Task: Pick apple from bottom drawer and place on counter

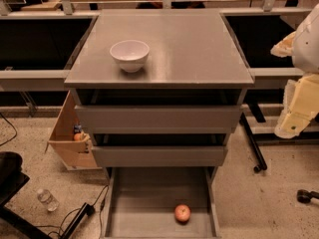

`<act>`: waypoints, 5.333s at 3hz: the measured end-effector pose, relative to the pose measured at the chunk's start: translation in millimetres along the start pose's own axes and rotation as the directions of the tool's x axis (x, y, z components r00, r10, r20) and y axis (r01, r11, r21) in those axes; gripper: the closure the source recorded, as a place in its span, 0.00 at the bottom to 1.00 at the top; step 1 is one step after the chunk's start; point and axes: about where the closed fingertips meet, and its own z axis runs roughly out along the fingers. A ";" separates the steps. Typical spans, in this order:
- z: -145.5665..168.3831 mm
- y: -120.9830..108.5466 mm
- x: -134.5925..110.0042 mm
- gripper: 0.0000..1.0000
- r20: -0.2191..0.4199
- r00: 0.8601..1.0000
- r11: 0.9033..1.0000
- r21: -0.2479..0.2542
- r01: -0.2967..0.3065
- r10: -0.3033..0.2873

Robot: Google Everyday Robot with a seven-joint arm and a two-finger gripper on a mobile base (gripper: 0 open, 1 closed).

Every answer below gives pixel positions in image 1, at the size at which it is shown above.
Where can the grey drawer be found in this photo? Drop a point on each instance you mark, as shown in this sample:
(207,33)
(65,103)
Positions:
(141,201)
(158,119)
(159,150)

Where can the grey drawer cabinet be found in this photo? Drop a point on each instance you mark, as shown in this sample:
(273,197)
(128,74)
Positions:
(192,62)

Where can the clear plastic water bottle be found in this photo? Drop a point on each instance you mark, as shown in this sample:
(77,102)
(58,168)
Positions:
(47,199)

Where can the grey top drawer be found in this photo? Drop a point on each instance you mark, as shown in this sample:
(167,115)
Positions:
(158,119)

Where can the black caster wheel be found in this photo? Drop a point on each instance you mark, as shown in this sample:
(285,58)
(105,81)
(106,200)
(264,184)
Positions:
(304,196)

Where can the cardboard box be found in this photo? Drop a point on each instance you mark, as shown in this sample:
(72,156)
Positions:
(74,154)

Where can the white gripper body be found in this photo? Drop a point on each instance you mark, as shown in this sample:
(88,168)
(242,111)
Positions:
(307,47)

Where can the black office chair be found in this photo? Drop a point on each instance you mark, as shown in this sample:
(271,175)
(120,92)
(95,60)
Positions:
(12,179)

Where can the red apple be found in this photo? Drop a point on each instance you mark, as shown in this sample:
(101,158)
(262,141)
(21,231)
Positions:
(182,213)

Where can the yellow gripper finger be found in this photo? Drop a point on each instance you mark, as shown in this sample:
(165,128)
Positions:
(285,47)
(300,106)

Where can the small orange fruit in box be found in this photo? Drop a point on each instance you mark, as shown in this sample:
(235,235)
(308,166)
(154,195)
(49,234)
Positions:
(77,137)

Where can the white ceramic bowl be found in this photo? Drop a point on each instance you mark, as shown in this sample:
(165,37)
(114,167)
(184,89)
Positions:
(130,55)

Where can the grey middle drawer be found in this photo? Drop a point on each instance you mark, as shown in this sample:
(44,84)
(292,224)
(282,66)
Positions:
(159,150)

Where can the black power strip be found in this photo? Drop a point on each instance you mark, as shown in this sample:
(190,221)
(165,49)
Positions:
(85,210)

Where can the grey bottom drawer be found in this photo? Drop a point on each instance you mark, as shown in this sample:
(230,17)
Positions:
(141,201)

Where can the black table leg with caster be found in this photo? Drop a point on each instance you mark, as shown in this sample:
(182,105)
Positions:
(261,164)

